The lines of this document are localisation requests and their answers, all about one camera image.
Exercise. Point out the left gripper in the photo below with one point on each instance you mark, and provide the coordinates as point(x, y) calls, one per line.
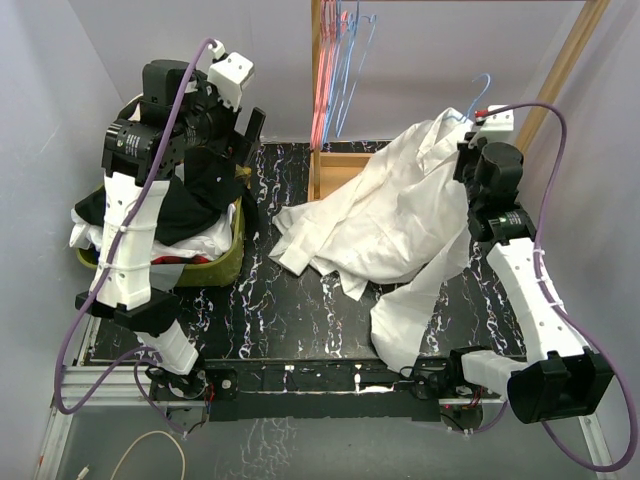
point(234, 145)

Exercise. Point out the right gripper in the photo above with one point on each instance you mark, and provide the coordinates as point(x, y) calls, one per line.
point(466, 152)

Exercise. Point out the blue wire hanger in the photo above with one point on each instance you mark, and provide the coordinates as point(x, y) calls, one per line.
point(463, 117)

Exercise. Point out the white shirt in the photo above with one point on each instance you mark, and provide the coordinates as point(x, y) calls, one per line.
point(402, 220)

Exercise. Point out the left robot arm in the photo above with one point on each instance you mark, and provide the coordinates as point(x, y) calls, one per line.
point(171, 162)

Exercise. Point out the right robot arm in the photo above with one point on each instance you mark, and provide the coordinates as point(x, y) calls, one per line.
point(561, 376)

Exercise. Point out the black garment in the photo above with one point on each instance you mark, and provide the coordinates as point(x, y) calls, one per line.
point(175, 208)

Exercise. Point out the pink hangers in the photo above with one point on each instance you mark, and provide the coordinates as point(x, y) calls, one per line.
point(329, 23)

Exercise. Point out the white cylindrical bin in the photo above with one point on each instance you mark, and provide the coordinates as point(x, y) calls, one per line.
point(131, 111)

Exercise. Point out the blue hangers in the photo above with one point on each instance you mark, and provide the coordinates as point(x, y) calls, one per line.
point(353, 53)

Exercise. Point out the white clothes in basket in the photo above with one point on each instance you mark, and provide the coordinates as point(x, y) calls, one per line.
point(204, 247)

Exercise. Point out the green laundry basket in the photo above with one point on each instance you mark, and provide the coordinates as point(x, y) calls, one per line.
point(215, 267)

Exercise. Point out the wooden clothes rack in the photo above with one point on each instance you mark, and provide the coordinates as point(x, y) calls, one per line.
point(425, 54)

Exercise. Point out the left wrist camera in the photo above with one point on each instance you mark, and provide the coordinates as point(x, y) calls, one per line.
point(230, 73)

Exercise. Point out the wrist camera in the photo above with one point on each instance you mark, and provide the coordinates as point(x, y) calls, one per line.
point(230, 73)
point(494, 124)

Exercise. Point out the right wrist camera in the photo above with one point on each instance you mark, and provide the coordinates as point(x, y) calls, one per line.
point(494, 124)

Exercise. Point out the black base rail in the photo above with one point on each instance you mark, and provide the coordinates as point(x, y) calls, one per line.
point(316, 389)

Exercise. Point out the aluminium frame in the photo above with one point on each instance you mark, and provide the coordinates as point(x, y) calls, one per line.
point(126, 385)

